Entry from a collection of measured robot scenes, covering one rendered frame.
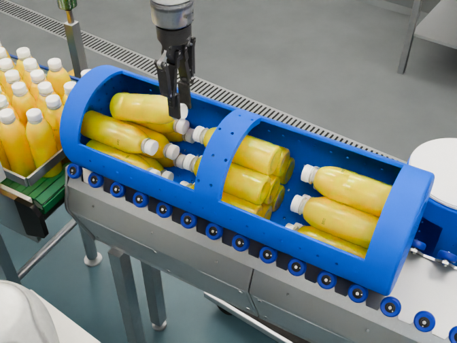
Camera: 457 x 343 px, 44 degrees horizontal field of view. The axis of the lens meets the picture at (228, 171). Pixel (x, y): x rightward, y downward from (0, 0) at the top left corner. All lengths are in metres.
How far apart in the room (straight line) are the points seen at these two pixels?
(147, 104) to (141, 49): 2.65
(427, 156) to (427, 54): 2.59
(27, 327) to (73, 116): 0.68
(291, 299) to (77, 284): 1.37
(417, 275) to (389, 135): 1.96
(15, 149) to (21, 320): 0.84
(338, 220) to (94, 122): 0.66
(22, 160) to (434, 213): 1.12
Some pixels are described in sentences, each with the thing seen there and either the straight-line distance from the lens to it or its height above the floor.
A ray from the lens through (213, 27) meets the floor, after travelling 4.25.
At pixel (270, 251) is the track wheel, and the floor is 0.97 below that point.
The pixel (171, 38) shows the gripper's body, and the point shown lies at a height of 1.43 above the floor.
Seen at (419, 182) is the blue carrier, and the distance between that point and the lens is 1.21.
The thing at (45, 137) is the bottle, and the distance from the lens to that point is 1.63.
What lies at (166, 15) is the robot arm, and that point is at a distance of 1.19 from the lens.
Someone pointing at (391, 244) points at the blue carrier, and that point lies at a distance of 1.16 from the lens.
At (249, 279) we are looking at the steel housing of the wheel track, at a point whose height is 0.87.
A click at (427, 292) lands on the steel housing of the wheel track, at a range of 1.42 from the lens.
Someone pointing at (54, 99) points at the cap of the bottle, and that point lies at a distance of 1.65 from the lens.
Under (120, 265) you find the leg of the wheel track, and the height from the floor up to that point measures 0.59.
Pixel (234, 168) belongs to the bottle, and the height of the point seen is 1.15.
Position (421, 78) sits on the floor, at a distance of 3.88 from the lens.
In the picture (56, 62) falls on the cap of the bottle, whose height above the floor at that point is 1.11.
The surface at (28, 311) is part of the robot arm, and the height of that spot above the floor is 1.30.
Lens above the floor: 2.02
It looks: 43 degrees down
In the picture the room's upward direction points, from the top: straight up
